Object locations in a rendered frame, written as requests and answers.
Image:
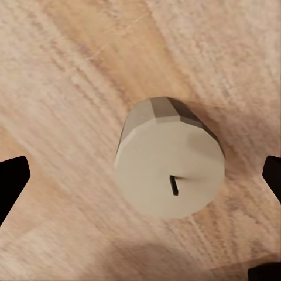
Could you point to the pillar candle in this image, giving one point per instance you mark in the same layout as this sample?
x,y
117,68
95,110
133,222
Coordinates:
x,y
168,164

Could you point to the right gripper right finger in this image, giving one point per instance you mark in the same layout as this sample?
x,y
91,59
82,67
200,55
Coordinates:
x,y
272,174

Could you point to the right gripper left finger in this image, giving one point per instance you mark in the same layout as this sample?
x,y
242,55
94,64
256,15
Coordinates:
x,y
14,174

